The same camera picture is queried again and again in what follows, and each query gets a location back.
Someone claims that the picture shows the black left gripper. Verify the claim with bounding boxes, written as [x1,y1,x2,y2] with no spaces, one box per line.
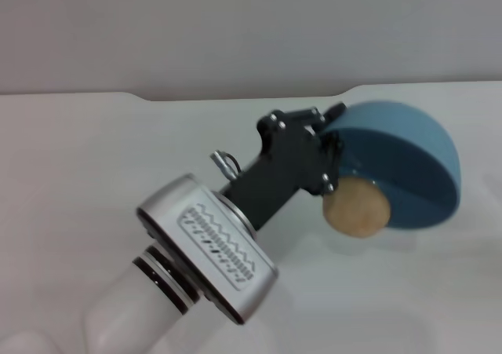
[217,101,348,232]

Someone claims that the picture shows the beige egg yolk pastry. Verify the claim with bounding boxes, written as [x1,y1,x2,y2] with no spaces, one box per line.
[322,175,392,239]

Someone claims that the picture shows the black cable with silver connector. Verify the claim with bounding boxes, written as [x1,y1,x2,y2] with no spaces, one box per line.
[210,149,241,181]

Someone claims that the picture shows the blue ceramic bowl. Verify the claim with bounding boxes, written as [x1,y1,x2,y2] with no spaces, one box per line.
[325,100,460,230]

